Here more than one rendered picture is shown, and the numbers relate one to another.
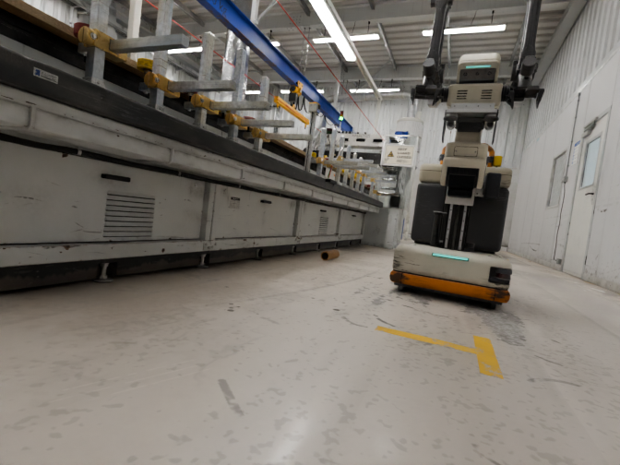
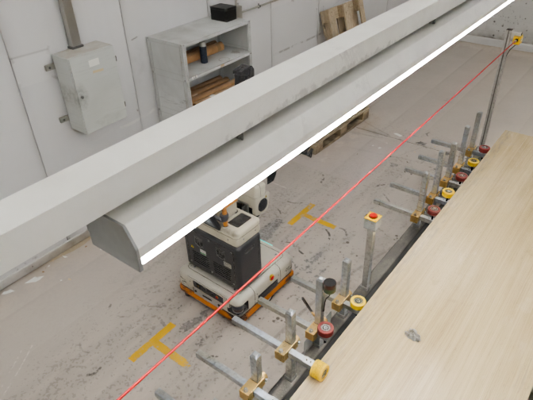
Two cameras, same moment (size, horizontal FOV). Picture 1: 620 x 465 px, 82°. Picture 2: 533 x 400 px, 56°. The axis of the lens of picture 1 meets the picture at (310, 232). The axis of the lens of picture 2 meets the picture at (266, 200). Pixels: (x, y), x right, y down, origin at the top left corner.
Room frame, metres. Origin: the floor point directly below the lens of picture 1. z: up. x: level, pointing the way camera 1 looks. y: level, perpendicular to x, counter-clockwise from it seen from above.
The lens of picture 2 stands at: (4.95, 0.16, 2.81)
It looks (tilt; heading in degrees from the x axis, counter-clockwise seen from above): 34 degrees down; 197
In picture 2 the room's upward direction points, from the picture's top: 2 degrees counter-clockwise
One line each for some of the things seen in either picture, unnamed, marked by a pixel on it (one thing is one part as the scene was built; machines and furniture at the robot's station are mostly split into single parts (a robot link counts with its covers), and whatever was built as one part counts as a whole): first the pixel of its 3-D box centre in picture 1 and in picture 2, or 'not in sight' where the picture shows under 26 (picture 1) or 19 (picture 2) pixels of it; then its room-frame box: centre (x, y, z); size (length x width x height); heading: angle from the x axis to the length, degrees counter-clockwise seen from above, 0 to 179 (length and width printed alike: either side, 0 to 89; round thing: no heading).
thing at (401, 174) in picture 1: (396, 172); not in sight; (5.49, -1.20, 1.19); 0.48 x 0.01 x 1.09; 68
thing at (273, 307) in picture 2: (346, 167); (292, 317); (3.20, -0.25, 0.84); 0.43 x 0.03 x 0.04; 68
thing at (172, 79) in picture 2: not in sight; (208, 108); (0.69, -1.68, 0.78); 0.90 x 0.45 x 1.55; 158
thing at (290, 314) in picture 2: (339, 160); (290, 347); (3.45, -0.20, 0.93); 0.04 x 0.04 x 0.48; 68
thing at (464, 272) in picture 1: (449, 268); (236, 272); (2.25, -0.91, 0.16); 0.67 x 0.64 x 0.25; 157
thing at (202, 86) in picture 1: (184, 87); (445, 164); (1.36, 0.53, 0.80); 0.43 x 0.03 x 0.04; 68
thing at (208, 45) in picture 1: (203, 88); (449, 171); (1.59, 0.54, 0.88); 0.04 x 0.04 x 0.48; 68
